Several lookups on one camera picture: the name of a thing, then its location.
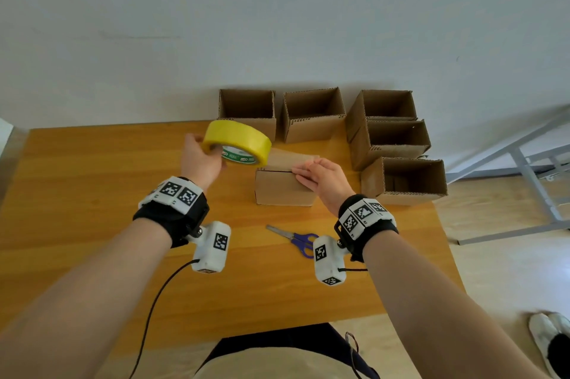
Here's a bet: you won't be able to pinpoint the black left camera cable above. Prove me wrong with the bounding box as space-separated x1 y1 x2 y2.
129 258 201 379

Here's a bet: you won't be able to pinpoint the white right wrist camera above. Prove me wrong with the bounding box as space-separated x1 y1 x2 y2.
313 235 350 287

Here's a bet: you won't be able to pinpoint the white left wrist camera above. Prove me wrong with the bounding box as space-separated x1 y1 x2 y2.
186 221 232 275

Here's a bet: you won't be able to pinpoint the person's right hand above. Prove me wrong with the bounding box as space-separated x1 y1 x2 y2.
292 157 356 218

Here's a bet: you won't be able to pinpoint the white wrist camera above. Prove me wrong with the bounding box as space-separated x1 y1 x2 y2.
186 221 232 275
313 235 350 287

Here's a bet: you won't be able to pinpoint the person's left hand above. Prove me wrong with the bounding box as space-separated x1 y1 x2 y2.
180 133 226 193

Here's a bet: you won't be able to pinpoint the black right wristband with markers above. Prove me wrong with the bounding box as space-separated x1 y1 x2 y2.
334 194 400 263

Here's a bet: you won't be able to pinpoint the person's dark and beige clothing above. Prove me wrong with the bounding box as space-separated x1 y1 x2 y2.
194 323 570 379

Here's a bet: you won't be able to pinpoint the person's right forearm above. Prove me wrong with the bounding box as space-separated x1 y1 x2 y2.
363 231 553 379

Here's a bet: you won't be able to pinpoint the white cabinet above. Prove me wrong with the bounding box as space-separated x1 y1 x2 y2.
0 118 14 157

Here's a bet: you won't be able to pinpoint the brown cardboard paper box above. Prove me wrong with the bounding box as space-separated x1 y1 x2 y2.
360 156 449 207
217 88 278 143
279 87 347 145
349 118 432 172
345 89 419 143
254 147 321 207

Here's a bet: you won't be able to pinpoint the yellow tape roll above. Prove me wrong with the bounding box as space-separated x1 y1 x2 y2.
201 119 273 166

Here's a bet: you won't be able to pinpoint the person's left forearm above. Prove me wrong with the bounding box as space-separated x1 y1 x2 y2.
0 218 173 379

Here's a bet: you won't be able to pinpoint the grey metal table frame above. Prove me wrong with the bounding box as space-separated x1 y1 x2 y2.
445 111 570 246

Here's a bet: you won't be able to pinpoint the thin dark cord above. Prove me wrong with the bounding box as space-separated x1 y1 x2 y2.
345 332 364 379

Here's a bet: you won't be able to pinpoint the black wristband with markers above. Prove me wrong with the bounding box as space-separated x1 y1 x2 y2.
334 194 400 263
132 176 210 249

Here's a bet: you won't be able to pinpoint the black left wristband with markers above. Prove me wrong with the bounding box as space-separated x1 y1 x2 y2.
132 176 210 249

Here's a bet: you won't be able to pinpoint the blue-handled scissors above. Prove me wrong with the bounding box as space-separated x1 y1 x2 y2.
265 224 319 259

